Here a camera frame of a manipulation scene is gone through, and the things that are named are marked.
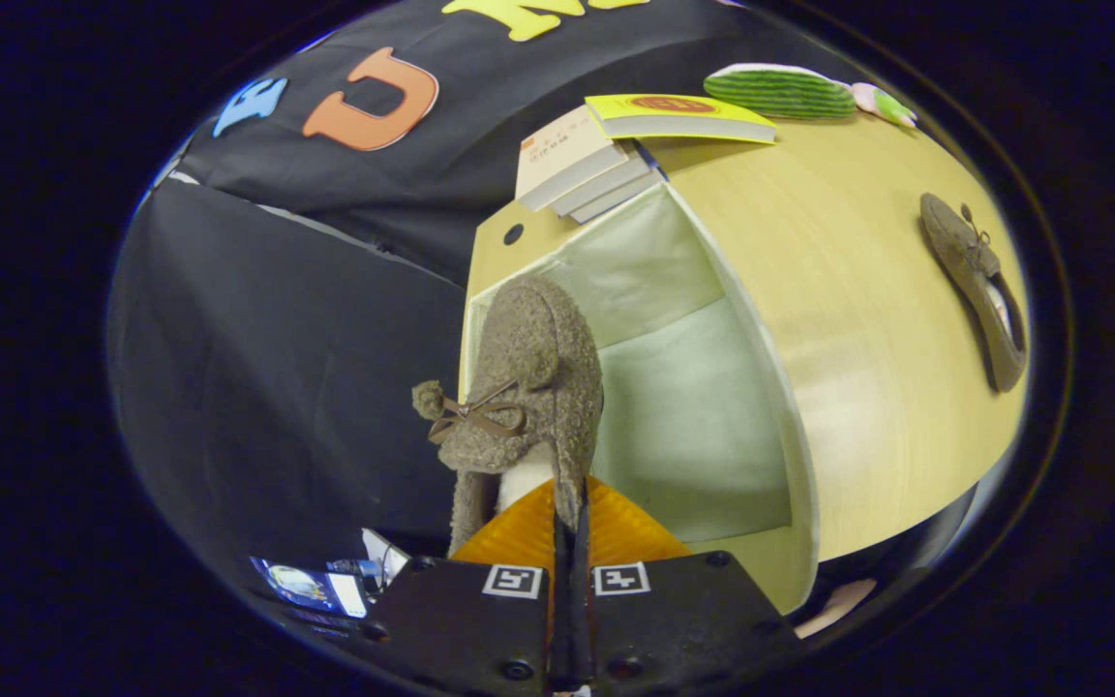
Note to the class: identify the brown fuzzy slipper shoe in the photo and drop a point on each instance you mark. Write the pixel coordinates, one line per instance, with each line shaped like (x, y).
(954, 242)
(528, 348)

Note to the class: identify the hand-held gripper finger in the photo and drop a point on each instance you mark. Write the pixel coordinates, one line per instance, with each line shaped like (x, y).
(585, 620)
(562, 620)

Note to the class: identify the black backdrop cloth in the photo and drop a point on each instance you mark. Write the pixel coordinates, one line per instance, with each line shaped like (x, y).
(277, 368)

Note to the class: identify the watermelon plush cushion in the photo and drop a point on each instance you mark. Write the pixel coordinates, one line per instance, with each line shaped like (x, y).
(780, 95)

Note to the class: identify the white cover book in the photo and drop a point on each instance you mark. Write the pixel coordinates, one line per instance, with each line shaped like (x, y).
(606, 189)

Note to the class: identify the blue printed package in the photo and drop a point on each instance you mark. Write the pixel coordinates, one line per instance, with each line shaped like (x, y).
(301, 586)

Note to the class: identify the yellow book with red label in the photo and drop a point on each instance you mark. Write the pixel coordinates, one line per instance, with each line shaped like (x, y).
(683, 121)

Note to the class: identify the cream cover book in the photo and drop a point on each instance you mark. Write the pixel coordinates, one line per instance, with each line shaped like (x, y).
(562, 155)

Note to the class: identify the pale green fabric storage box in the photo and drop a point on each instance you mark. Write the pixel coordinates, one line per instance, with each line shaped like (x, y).
(683, 416)

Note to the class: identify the pink and green plush toy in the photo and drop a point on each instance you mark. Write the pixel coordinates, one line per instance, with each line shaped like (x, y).
(887, 105)

